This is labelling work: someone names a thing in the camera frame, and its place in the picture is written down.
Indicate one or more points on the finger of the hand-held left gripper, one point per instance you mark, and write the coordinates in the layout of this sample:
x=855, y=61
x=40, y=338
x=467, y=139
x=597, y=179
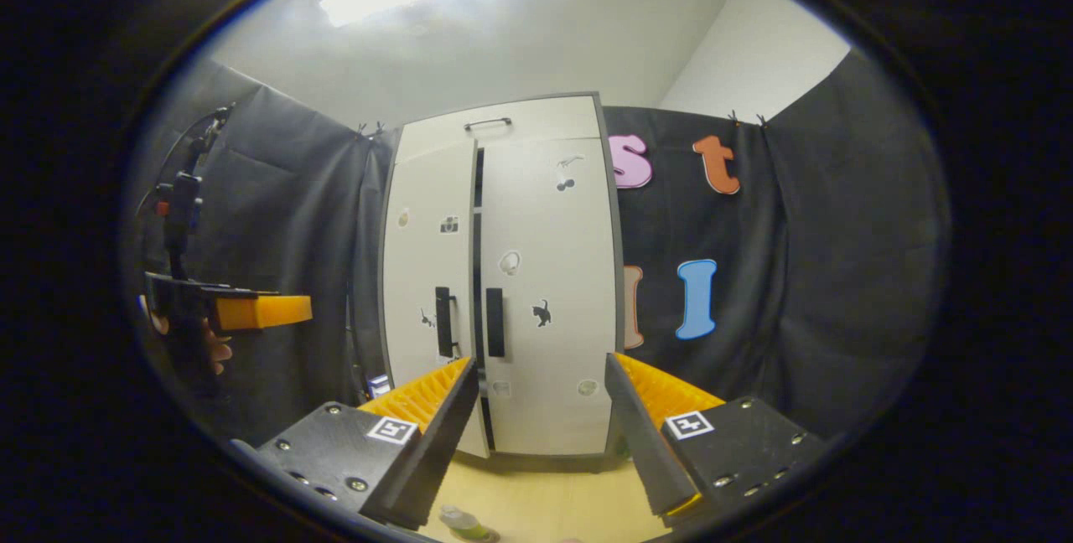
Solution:
x=264, y=312

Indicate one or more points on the dark blue book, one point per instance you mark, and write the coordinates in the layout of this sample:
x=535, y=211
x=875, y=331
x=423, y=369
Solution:
x=379, y=385

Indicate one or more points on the white cabinet door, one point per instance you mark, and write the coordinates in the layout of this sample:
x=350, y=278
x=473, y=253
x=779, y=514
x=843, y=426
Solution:
x=562, y=258
x=419, y=258

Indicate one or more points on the white cabinet drawer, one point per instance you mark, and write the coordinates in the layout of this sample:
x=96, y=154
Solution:
x=545, y=120

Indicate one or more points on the clear bottle green label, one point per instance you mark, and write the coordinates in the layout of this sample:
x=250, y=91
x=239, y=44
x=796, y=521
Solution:
x=461, y=519

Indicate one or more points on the white cabinet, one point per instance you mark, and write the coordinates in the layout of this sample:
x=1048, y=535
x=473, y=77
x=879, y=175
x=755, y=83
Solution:
x=536, y=124

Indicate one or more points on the black backdrop cloth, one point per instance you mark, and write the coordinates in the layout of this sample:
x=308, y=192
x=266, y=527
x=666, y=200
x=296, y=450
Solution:
x=838, y=275

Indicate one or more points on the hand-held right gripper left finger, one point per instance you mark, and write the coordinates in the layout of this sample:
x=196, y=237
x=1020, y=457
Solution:
x=436, y=438

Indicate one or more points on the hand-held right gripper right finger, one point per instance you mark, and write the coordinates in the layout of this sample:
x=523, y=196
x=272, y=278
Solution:
x=645, y=442

